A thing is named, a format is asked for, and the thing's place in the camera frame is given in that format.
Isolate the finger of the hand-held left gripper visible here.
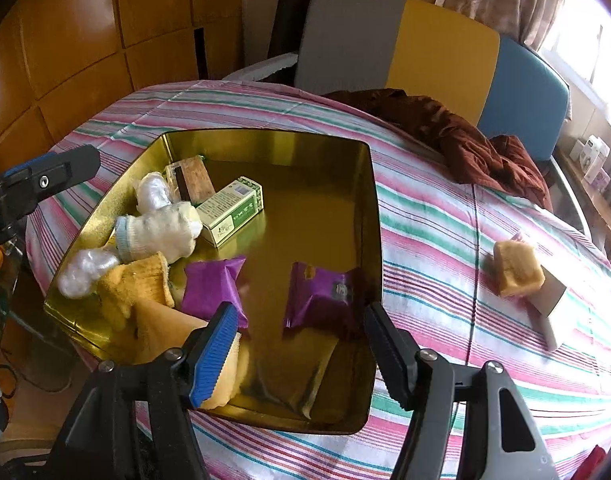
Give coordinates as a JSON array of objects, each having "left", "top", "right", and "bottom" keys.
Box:
[{"left": 16, "top": 144, "right": 102, "bottom": 202}]

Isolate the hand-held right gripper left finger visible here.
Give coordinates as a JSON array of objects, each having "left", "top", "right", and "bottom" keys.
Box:
[{"left": 46, "top": 301, "right": 240, "bottom": 480}]

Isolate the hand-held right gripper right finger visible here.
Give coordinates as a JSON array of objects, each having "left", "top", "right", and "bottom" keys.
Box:
[{"left": 363, "top": 301, "right": 561, "bottom": 480}]

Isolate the purple snack packet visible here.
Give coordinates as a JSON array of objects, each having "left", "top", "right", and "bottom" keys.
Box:
[
  {"left": 182, "top": 256, "right": 250, "bottom": 328},
  {"left": 283, "top": 261, "right": 371, "bottom": 338}
]

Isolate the white ball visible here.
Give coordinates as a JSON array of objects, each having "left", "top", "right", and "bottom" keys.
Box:
[
  {"left": 57, "top": 248, "right": 120, "bottom": 300},
  {"left": 134, "top": 172, "right": 174, "bottom": 215}
]

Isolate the yellow plush toy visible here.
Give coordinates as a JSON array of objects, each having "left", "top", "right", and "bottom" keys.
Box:
[{"left": 96, "top": 252, "right": 176, "bottom": 333}]

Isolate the cream sock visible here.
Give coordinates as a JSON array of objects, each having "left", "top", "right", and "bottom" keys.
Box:
[{"left": 114, "top": 201, "right": 204, "bottom": 264}]

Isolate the green and white box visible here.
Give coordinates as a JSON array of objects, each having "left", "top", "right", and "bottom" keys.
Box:
[{"left": 196, "top": 176, "right": 264, "bottom": 248}]

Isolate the gold metal tin tray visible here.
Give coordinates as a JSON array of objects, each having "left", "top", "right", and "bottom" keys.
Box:
[{"left": 44, "top": 129, "right": 383, "bottom": 436}]

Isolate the yellow sponge cloth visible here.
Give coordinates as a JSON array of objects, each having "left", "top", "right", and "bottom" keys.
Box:
[{"left": 133, "top": 299, "right": 252, "bottom": 411}]

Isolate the floral packet with dark stripe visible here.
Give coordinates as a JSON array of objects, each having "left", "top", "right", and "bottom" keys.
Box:
[{"left": 164, "top": 156, "right": 216, "bottom": 203}]

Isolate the wooden wardrobe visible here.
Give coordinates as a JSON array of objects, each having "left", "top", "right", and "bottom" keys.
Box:
[{"left": 0, "top": 0, "right": 246, "bottom": 181}]

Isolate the yellow wrapped block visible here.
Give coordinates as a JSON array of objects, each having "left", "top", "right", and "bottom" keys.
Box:
[{"left": 493, "top": 234, "right": 546, "bottom": 298}]

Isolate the white cardboard box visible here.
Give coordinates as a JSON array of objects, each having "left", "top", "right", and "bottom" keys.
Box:
[{"left": 528, "top": 265, "right": 569, "bottom": 353}]

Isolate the red cloth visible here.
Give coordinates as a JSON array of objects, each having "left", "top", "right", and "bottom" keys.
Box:
[{"left": 578, "top": 445, "right": 609, "bottom": 480}]

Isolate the brown crumpled cloth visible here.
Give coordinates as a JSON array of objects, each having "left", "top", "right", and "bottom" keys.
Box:
[{"left": 325, "top": 88, "right": 553, "bottom": 211}]

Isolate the wooden nightstand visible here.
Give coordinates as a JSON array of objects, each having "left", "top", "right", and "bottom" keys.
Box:
[{"left": 555, "top": 147, "right": 611, "bottom": 256}]

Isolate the black rolled mat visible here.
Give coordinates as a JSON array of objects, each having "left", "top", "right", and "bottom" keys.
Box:
[{"left": 268, "top": 0, "right": 323, "bottom": 86}]

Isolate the grey yellow blue headboard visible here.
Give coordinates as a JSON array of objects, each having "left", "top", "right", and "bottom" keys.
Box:
[{"left": 294, "top": 0, "right": 571, "bottom": 161}]

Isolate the window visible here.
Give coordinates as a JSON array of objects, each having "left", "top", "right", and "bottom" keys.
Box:
[{"left": 538, "top": 0, "right": 611, "bottom": 131}]

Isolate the white bed rail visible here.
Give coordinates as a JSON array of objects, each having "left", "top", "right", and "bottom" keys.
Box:
[
  {"left": 548, "top": 160, "right": 591, "bottom": 236},
  {"left": 223, "top": 52, "right": 299, "bottom": 83}
]

